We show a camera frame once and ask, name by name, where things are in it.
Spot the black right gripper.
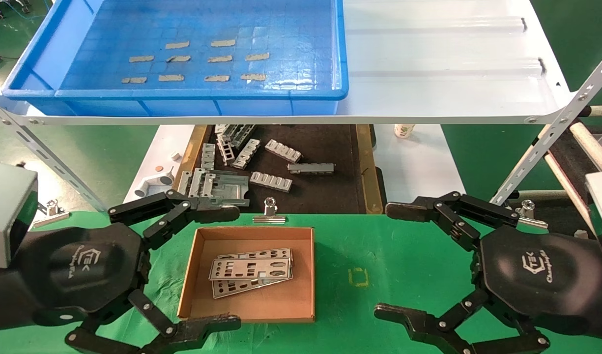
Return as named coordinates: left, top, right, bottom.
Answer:
left=373, top=192, right=602, bottom=354

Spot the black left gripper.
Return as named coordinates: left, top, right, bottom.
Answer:
left=0, top=189, right=242, bottom=354

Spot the silver metal IO shield plate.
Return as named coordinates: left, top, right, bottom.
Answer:
left=209, top=257, right=293, bottom=282
left=211, top=277, right=292, bottom=299
left=217, top=248, right=293, bottom=262

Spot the shallow brown cardboard box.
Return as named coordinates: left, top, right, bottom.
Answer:
left=177, top=226, right=315, bottom=324

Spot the black tray with wooden rim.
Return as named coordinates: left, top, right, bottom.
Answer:
left=168, top=124, right=384, bottom=215

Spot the blue plastic tray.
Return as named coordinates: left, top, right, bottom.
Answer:
left=1, top=0, right=349, bottom=117

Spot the green table cloth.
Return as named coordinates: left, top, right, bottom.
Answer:
left=0, top=211, right=602, bottom=354

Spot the silver binder clip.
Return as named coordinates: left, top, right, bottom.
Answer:
left=253, top=197, right=287, bottom=224
left=33, top=199, right=70, bottom=228
left=515, top=199, right=548, bottom=230

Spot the flat grey metal plate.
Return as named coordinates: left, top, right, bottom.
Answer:
left=202, top=170, right=250, bottom=207

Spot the white plastic pipe fitting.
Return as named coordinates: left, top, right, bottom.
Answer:
left=134, top=167, right=174, bottom=198

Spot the dark grey metal bar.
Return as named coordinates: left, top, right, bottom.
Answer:
left=287, top=163, right=335, bottom=175

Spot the cream pipe with red strip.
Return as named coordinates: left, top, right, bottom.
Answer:
left=544, top=125, right=596, bottom=234

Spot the black conveyor mat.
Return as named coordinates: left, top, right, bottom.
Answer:
left=549, top=123, right=602, bottom=237

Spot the white metal shelf board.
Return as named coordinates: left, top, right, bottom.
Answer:
left=0, top=0, right=574, bottom=126

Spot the perforated white shelf strut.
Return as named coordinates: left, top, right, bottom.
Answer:
left=490, top=44, right=602, bottom=206
left=0, top=96, right=107, bottom=212

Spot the black office chair base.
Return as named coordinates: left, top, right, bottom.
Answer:
left=0, top=0, right=32, bottom=20

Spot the grey slotted metal bracket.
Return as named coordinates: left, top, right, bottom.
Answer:
left=265, top=139, right=303, bottom=163
left=249, top=171, right=293, bottom=192
left=230, top=139, right=260, bottom=170

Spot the ladder shaped metal bracket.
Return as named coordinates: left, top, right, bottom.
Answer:
left=216, top=133, right=235, bottom=166

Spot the dark metal bracket pile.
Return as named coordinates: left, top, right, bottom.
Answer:
left=214, top=124, right=256, bottom=149

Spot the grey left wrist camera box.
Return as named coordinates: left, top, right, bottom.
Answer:
left=0, top=161, right=39, bottom=269

